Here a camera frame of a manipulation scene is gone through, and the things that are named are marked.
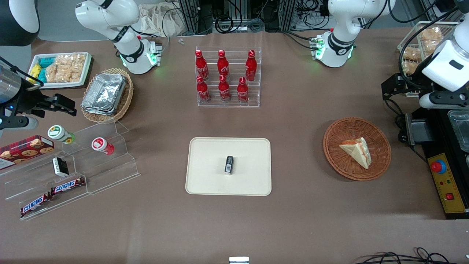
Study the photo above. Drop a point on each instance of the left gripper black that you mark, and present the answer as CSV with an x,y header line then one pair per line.
x,y
407,87

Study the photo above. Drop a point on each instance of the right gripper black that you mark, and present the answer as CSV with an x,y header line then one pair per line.
x,y
26,99

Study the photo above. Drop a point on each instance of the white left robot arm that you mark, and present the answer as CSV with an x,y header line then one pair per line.
x,y
340,40

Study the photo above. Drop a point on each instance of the white rectangular snack tray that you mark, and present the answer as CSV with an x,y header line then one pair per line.
x,y
33,85

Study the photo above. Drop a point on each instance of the light wicker oval basket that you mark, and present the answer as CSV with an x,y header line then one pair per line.
x,y
124,99

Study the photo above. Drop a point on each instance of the round brown wicker basket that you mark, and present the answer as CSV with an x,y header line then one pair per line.
x,y
348,128

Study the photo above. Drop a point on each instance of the triangular wrapped sandwich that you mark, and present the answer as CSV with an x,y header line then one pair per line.
x,y
357,151

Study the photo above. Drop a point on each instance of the cream plastic tray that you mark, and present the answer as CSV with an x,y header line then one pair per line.
x,y
209,172

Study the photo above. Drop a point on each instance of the bagged brown pastry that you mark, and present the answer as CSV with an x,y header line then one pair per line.
x,y
431,37
408,68
412,54

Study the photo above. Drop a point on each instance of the green sunflower yogurt cup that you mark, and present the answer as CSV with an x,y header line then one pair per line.
x,y
58,133

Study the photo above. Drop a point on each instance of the teal snack pack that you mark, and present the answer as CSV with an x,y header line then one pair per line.
x,y
47,61
42,75

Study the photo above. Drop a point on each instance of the clear bag of rice crackers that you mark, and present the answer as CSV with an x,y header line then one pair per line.
x,y
66,68

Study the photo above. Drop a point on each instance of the yellow snack pack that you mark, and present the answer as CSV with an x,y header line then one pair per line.
x,y
34,71

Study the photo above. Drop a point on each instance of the stacked aluminium foil containers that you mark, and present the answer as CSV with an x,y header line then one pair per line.
x,y
104,91

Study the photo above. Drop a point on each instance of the black metal box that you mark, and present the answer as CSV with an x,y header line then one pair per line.
x,y
419,130

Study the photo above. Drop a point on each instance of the red strawberry yogurt cup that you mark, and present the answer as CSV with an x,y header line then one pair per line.
x,y
100,144

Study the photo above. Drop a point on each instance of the red tartan cookie box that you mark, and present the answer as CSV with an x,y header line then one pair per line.
x,y
25,150

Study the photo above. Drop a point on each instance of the black and white small box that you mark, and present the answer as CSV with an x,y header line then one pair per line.
x,y
60,167

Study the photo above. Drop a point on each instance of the clear plastic container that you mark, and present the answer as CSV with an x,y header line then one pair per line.
x,y
460,128

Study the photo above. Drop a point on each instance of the Snickers chocolate bar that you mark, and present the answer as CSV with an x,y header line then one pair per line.
x,y
34,204
67,185

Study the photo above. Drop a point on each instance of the clear acrylic step shelf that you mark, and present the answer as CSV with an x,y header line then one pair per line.
x,y
110,172

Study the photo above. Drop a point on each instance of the red emergency stop button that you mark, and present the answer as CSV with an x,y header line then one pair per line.
x,y
438,167

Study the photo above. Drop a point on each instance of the black control box yellow panel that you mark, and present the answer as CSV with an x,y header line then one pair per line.
x,y
449,183

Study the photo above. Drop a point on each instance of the white cloth bag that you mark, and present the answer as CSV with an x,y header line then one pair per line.
x,y
161,20

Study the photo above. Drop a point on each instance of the red cola bottle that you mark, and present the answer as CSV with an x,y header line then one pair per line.
x,y
251,66
202,91
202,66
242,91
222,64
224,90

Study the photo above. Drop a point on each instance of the clear acrylic bottle rack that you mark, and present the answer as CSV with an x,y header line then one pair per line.
x,y
234,102

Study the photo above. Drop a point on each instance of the small white device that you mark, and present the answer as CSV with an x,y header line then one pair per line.
x,y
239,260

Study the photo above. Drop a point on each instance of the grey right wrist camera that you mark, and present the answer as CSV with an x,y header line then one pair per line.
x,y
18,123

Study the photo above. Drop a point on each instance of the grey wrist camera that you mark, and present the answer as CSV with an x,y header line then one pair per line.
x,y
18,123
439,99

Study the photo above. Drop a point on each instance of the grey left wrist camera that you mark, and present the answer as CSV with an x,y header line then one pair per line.
x,y
439,99

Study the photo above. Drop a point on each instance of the aluminium frame rack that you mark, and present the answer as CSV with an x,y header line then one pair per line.
x,y
190,16

